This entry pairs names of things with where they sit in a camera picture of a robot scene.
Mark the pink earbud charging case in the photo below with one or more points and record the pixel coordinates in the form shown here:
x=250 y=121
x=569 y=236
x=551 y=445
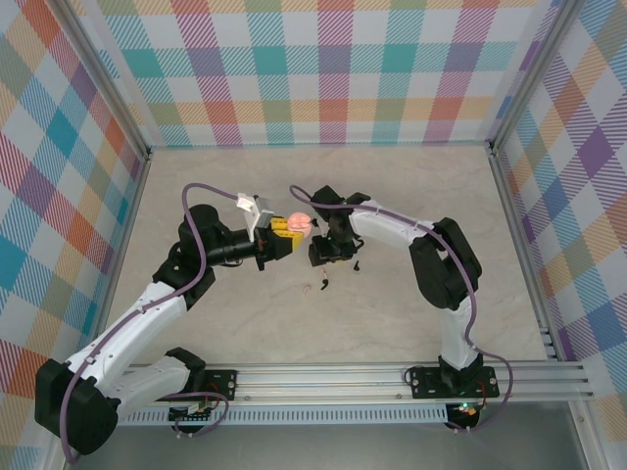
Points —
x=299 y=222

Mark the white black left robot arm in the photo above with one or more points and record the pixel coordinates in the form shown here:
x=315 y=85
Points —
x=152 y=382

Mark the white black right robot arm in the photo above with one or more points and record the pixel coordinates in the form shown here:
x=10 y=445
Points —
x=387 y=234

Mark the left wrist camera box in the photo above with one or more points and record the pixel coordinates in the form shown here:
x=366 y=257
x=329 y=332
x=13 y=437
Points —
x=264 y=213

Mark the aluminium side floor rail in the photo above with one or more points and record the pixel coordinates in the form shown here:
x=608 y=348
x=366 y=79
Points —
x=526 y=254
x=131 y=220

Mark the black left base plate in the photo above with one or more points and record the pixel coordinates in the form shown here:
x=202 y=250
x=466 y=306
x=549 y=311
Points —
x=223 y=382

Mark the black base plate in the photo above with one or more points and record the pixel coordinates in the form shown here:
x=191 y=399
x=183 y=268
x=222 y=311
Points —
x=223 y=382
x=426 y=382

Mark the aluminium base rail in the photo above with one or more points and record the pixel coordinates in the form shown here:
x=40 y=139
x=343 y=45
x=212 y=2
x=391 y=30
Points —
x=318 y=382

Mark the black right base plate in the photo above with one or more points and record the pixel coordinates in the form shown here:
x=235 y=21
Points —
x=426 y=382

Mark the aluminium corner post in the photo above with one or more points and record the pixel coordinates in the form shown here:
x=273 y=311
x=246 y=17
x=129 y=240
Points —
x=104 y=73
x=528 y=73

